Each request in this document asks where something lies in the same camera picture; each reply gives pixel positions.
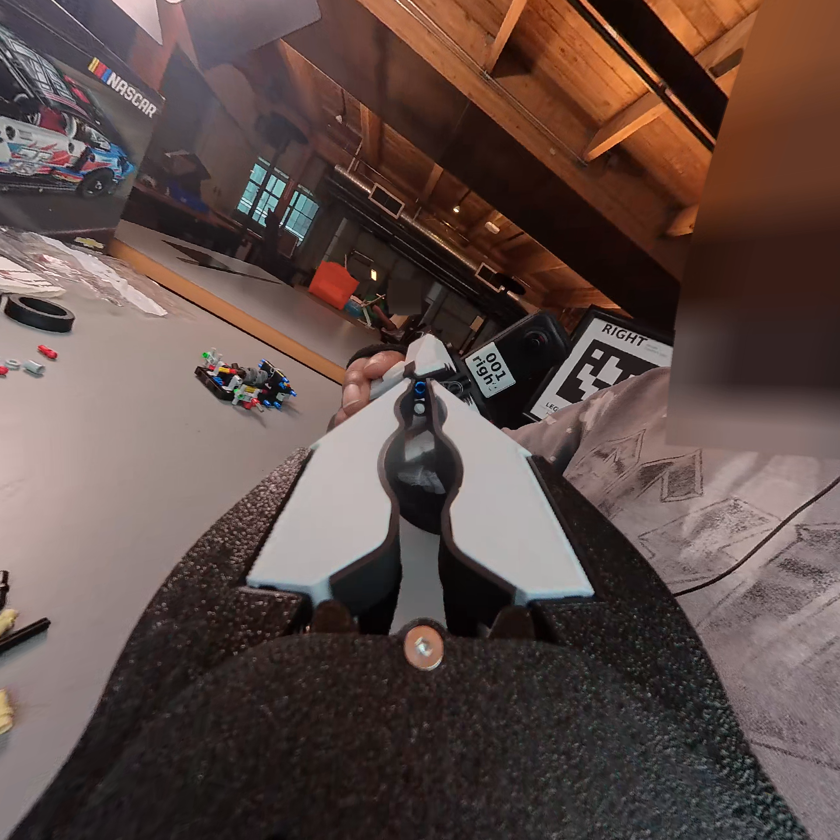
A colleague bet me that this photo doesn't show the neighbouring grey table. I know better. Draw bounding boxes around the neighbouring grey table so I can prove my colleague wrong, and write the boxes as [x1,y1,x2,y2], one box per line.
[108,220,395,385]

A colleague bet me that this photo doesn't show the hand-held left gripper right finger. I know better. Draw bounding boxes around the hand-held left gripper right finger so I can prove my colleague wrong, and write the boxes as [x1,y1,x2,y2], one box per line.
[425,381,596,608]

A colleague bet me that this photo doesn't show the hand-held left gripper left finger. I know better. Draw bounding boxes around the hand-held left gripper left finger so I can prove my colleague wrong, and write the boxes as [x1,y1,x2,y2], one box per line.
[245,387,413,609]

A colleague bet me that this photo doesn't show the window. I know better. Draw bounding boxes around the window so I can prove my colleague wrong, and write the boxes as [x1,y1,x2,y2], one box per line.
[236,157,322,247]

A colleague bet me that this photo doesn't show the black toy tyre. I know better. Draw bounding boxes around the black toy tyre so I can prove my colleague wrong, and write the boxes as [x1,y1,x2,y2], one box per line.
[3,295,76,334]

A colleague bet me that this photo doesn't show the clear plastic bags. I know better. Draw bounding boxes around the clear plastic bags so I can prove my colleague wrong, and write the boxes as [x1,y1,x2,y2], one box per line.
[0,226,198,322]

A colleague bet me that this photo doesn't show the sticker sheet booklet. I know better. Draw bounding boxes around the sticker sheet booklet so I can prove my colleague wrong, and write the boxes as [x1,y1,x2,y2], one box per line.
[0,252,67,296]

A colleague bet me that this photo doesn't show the person's grey patterned hoodie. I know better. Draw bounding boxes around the person's grey patterned hoodie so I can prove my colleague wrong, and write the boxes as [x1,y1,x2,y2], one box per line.
[564,420,840,840]

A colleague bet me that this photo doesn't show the toy car set box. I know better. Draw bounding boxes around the toy car set box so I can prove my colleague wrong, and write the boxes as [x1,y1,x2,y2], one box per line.
[0,20,165,244]

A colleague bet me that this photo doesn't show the orange bin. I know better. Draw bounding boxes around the orange bin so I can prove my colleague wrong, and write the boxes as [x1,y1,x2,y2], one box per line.
[308,261,361,309]

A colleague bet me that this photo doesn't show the black toy frame assembly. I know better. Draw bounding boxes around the black toy frame assembly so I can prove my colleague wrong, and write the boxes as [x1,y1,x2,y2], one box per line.
[193,350,299,414]

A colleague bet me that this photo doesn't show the framed black-white marker sign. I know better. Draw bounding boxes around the framed black-white marker sign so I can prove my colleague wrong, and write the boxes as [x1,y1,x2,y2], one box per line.
[521,305,677,424]

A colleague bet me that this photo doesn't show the silver ceiling duct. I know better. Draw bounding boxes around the silver ceiling duct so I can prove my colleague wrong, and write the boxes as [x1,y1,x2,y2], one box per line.
[331,164,526,290]

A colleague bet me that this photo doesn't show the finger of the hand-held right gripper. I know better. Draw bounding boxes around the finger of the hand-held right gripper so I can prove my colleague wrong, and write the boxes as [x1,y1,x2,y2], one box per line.
[369,366,422,401]
[406,333,455,380]

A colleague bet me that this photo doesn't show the grey desk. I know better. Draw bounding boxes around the grey desk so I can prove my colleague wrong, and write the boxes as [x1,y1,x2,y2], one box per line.
[0,226,368,815]

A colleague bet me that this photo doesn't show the person's right hand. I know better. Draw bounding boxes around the person's right hand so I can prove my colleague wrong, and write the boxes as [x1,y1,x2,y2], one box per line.
[333,352,408,434]

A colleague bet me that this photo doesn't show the pile of small toy pins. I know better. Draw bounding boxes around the pile of small toy pins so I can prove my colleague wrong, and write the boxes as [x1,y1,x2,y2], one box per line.
[0,570,52,736]

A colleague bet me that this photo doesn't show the black lapel microphone cable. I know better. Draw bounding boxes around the black lapel microphone cable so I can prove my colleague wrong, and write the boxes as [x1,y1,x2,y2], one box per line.
[676,476,840,597]

